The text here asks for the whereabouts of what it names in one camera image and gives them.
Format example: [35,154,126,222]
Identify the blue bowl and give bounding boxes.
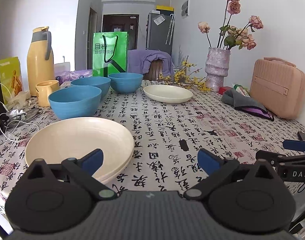
[48,86,102,120]
[70,76,111,99]
[108,73,143,94]

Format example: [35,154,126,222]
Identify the cream plate stack near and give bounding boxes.
[25,117,135,184]

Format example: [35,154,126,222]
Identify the pink hard case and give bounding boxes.
[250,57,305,120]

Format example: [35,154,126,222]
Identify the calligraphy print tablecloth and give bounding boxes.
[0,89,305,214]

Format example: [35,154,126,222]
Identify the grey purple cloth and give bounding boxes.
[221,88,274,121]

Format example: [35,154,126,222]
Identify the green white packet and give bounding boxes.
[233,84,251,98]

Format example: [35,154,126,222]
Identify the red box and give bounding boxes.
[218,86,232,95]

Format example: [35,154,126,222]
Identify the yellow mug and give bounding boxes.
[35,80,60,107]

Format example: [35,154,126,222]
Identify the purple tissue pack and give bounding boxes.
[55,69,93,85]

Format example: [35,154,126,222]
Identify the yellow flower branch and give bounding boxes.
[157,57,212,92]

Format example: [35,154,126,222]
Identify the pink textured vase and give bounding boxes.
[205,48,231,92]

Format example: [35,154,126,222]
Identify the yellow thermos jug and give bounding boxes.
[27,27,55,97]

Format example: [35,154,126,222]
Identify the wooden chair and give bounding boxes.
[143,60,163,81]

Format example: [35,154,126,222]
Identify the yellow green snack bag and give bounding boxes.
[0,57,23,102]

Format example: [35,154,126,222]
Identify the dried pink roses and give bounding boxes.
[197,0,264,51]

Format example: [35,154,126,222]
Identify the green paper shopping bag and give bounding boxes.
[92,31,128,77]

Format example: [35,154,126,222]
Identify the purple jacket on chair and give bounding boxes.
[127,49,174,76]

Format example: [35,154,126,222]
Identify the grey refrigerator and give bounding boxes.
[146,11,175,55]

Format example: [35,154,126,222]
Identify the dark entrance door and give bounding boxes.
[102,14,139,50]

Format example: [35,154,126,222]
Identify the white cable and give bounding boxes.
[0,83,40,142]

